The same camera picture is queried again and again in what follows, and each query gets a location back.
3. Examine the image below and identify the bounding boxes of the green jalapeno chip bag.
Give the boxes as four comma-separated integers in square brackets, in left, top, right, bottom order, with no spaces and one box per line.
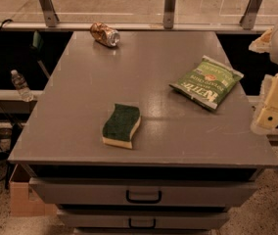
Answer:
[169,56,244,111]

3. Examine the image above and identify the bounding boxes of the crushed gold soda can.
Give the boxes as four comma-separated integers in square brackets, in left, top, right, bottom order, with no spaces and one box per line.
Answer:
[90,23,120,48]

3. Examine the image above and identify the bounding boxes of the green and yellow sponge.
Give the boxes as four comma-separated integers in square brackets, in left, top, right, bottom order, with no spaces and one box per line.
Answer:
[102,104,141,149]

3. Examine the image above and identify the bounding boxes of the top grey drawer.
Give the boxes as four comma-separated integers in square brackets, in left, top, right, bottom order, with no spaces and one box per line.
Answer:
[29,177,256,208]

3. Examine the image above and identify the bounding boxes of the grey drawer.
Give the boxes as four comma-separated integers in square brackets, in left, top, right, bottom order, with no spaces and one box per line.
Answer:
[58,210,229,230]
[29,177,256,208]

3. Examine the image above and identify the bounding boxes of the clear plastic water bottle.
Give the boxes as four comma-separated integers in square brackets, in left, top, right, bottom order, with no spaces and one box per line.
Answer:
[11,70,33,102]

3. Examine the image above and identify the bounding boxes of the cardboard box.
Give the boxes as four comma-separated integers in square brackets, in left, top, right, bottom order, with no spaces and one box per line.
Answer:
[9,165,57,217]

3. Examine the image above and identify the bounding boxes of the right metal bracket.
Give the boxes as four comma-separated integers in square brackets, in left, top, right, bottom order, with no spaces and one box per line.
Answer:
[240,0,263,30]

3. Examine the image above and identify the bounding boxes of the metal bracket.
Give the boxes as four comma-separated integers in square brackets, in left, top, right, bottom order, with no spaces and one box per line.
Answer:
[39,0,59,27]
[162,0,176,29]
[240,0,263,30]

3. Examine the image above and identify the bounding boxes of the middle metal bracket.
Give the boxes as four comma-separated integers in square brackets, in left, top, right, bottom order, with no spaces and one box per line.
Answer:
[162,0,176,29]

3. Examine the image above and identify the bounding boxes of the left metal bracket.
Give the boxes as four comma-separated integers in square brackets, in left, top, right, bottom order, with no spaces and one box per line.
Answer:
[39,0,59,27]

